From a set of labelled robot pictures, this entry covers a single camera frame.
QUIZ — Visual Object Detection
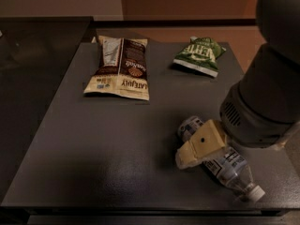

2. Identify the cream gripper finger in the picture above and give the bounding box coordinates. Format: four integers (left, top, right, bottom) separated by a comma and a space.
175, 119, 227, 170
273, 122, 300, 150

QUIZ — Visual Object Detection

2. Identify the clear plastic water bottle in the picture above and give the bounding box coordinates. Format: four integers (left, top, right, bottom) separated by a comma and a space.
188, 116, 265, 203

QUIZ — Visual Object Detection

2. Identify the dark robot arm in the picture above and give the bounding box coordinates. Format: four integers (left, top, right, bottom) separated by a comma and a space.
175, 0, 300, 170

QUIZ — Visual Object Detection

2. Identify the green snack bag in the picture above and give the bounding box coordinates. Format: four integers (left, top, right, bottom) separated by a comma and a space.
173, 37, 226, 78

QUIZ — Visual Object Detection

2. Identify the brown cream chip bag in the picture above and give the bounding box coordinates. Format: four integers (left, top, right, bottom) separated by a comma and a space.
84, 36, 150, 101

